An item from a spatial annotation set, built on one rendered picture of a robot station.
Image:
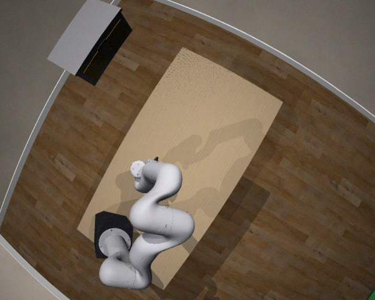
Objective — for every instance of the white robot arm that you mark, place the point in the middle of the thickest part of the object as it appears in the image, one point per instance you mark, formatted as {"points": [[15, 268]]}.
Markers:
{"points": [[164, 227]]}

